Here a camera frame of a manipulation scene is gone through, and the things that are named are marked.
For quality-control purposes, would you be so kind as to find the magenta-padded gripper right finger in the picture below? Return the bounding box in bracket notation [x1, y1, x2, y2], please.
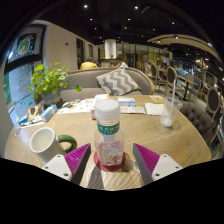
[132, 143, 184, 186]

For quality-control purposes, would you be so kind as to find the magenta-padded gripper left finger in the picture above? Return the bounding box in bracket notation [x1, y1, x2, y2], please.
[41, 142, 92, 185]

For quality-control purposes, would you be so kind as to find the clear plastic water bottle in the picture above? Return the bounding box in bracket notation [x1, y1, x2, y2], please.
[93, 98, 125, 167]

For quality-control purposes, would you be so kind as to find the clear plastic cup with straw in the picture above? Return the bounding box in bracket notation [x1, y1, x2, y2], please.
[159, 78, 184, 128]

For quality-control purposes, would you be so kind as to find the small blue white carton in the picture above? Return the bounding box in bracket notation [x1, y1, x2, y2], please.
[40, 103, 58, 123]

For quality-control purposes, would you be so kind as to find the grey tufted chair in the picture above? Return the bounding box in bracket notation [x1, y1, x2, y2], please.
[179, 100, 214, 144]

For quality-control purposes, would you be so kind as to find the white paper sheet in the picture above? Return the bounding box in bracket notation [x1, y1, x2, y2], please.
[144, 102, 165, 117]

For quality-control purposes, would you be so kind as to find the printed paper leaflet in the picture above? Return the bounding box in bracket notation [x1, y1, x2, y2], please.
[57, 98, 96, 115]

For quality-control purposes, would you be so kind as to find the folded white leaflet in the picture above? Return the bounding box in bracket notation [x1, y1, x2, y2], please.
[119, 105, 147, 115]

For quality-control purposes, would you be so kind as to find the yellow card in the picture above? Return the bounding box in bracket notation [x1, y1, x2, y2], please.
[149, 95, 165, 104]

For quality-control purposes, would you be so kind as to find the blue white card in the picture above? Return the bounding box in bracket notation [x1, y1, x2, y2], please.
[117, 96, 137, 107]

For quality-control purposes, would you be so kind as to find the group of round-backed chairs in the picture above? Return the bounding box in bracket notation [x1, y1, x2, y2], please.
[143, 58, 224, 158]

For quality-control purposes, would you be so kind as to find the green potted plant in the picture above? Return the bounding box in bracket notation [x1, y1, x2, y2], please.
[27, 61, 83, 108]

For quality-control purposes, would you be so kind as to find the grey curved sofa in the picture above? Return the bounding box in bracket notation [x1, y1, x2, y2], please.
[59, 66, 156, 103]

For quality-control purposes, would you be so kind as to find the window with colourful decals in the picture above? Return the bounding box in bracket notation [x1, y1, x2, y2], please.
[3, 24, 48, 118]

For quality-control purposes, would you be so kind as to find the grey white chevron pillow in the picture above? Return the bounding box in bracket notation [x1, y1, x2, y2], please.
[95, 67, 142, 97]

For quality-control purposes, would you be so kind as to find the person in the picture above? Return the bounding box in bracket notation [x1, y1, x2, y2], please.
[114, 56, 129, 69]
[79, 56, 99, 71]

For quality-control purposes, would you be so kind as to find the white round column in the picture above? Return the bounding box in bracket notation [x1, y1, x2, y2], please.
[104, 38, 118, 60]

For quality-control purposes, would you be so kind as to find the group of ceiling lights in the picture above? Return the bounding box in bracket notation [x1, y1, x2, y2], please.
[83, 3, 214, 48]

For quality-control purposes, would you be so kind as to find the white mug green handle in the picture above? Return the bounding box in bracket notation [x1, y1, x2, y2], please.
[29, 126, 78, 163]

